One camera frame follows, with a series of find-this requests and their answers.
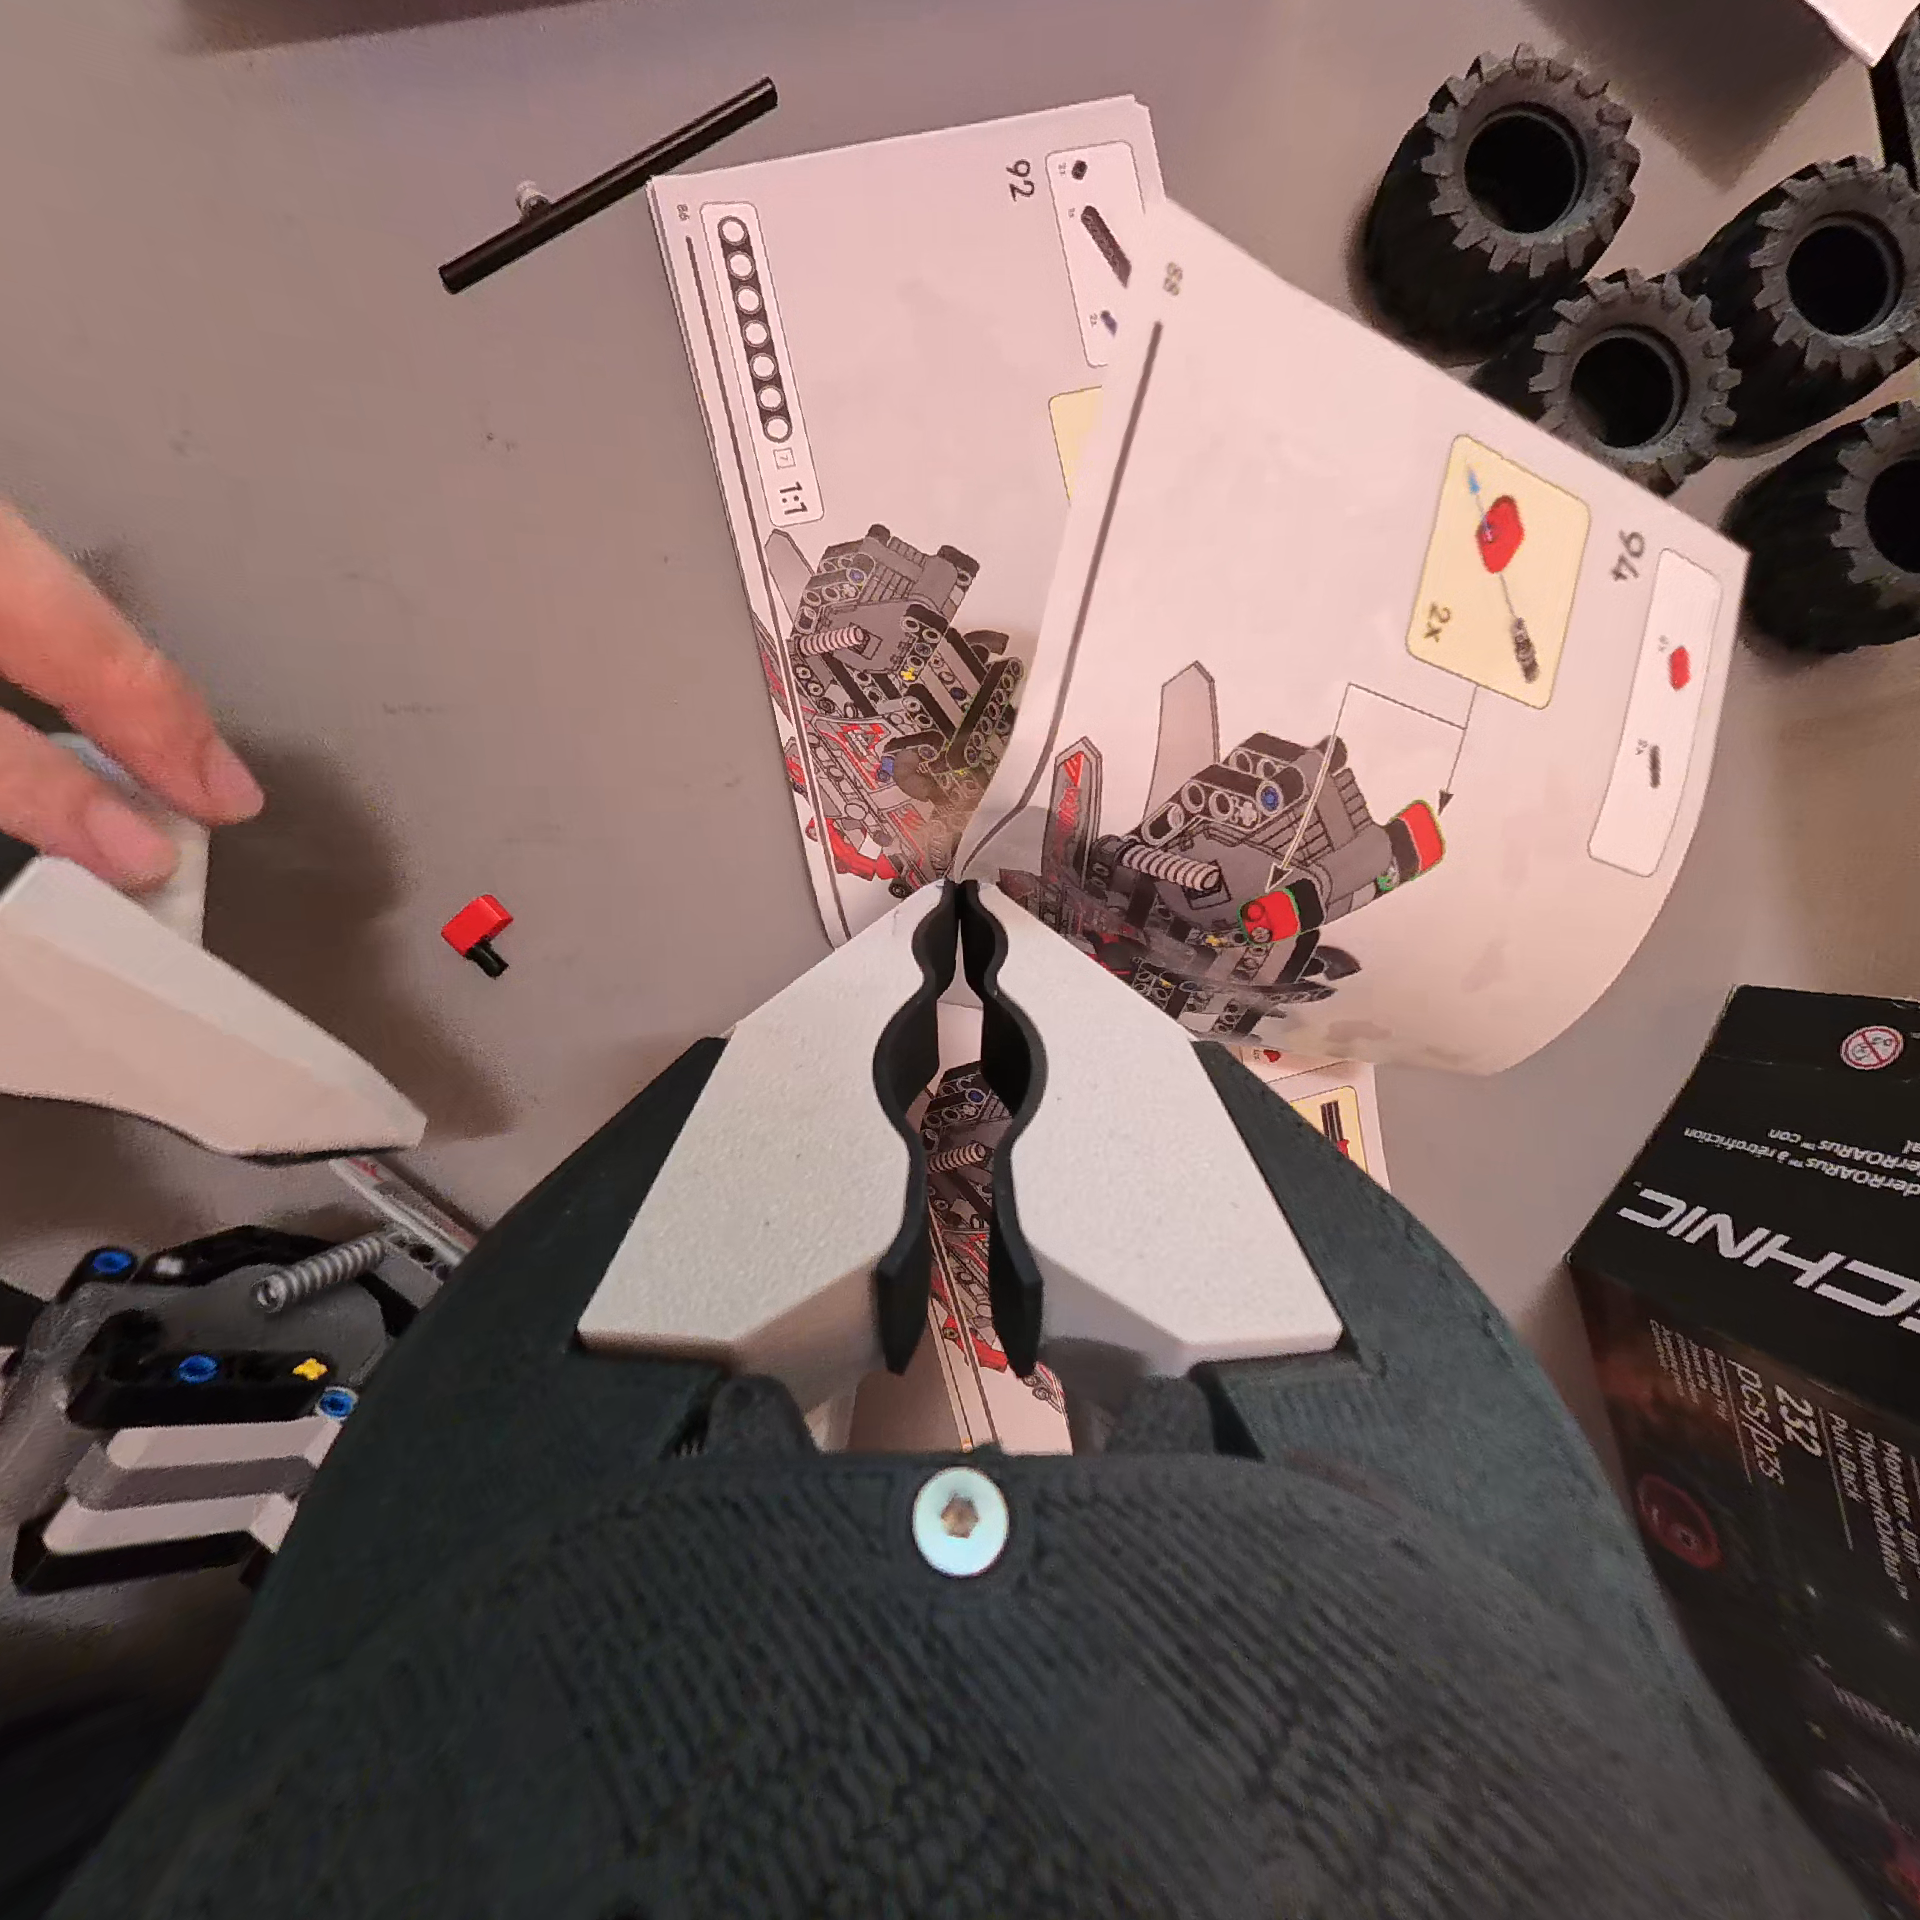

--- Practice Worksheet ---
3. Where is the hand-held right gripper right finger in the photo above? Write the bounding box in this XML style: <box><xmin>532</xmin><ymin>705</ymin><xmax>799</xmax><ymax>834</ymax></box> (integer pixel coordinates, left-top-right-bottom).
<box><xmin>960</xmin><ymin>882</ymin><xmax>1343</xmax><ymax>1442</ymax></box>

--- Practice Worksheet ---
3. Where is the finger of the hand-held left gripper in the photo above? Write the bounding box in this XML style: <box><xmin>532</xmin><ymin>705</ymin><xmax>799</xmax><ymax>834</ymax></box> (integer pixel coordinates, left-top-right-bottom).
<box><xmin>0</xmin><ymin>816</ymin><xmax>432</xmax><ymax>1160</ymax></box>

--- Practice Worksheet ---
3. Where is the black toy box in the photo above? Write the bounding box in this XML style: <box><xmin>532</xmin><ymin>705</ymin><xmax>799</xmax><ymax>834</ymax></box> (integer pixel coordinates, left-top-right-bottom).
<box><xmin>1562</xmin><ymin>984</ymin><xmax>1920</xmax><ymax>1912</ymax></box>

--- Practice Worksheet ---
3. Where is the person's left hand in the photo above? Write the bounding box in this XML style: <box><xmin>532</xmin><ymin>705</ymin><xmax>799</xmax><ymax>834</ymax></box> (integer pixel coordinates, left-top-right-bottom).
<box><xmin>0</xmin><ymin>498</ymin><xmax>266</xmax><ymax>891</ymax></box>

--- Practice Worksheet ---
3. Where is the pale cardboard box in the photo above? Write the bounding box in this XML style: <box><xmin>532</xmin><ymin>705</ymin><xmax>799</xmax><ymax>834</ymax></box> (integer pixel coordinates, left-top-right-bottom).
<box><xmin>1862</xmin><ymin>11</ymin><xmax>1920</xmax><ymax>169</ymax></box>

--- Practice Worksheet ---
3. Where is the white paper sheet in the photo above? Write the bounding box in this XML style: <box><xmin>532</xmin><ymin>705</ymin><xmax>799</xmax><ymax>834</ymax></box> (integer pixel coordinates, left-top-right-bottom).
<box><xmin>1797</xmin><ymin>0</ymin><xmax>1920</xmax><ymax>67</ymax></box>

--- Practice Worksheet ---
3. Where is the black toy tyre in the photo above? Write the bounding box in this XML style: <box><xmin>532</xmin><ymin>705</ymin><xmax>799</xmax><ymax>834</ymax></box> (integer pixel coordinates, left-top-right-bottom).
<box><xmin>1362</xmin><ymin>46</ymin><xmax>1640</xmax><ymax>365</ymax></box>
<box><xmin>1473</xmin><ymin>269</ymin><xmax>1741</xmax><ymax>500</ymax></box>
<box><xmin>1720</xmin><ymin>400</ymin><xmax>1920</xmax><ymax>657</ymax></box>
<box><xmin>1677</xmin><ymin>157</ymin><xmax>1920</xmax><ymax>454</ymax></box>

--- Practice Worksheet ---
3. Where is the toy instruction booklet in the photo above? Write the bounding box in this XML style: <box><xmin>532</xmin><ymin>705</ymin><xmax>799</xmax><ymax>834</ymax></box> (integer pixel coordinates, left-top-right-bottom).
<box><xmin>647</xmin><ymin>97</ymin><xmax>1750</xmax><ymax>1460</ymax></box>

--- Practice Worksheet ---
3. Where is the black toy axle rod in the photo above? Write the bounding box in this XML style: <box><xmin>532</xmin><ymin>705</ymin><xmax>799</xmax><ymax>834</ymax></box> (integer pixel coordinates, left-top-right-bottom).
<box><xmin>438</xmin><ymin>78</ymin><xmax>780</xmax><ymax>298</ymax></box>

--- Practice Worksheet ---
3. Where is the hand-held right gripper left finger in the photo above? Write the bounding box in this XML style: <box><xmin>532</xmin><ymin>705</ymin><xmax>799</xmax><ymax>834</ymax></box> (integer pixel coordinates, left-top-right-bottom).
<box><xmin>576</xmin><ymin>882</ymin><xmax>961</xmax><ymax>1450</ymax></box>

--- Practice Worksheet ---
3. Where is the grey toy vehicle model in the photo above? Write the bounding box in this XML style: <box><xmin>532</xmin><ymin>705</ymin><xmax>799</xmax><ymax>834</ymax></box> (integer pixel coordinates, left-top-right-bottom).
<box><xmin>0</xmin><ymin>1152</ymin><xmax>485</xmax><ymax>1595</ymax></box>

